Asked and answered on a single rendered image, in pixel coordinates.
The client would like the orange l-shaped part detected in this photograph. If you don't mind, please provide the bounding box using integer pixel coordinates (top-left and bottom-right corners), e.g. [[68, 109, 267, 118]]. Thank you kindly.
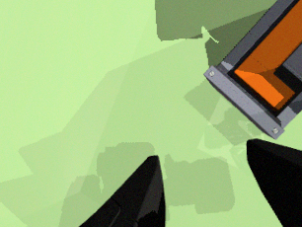
[[235, 0, 302, 111]]

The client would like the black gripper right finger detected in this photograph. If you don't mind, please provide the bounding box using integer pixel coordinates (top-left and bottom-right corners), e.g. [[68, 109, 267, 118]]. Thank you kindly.
[[246, 137, 302, 227]]

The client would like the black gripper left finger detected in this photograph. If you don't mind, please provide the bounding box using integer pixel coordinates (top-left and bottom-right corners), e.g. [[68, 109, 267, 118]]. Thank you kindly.
[[79, 156, 166, 227]]

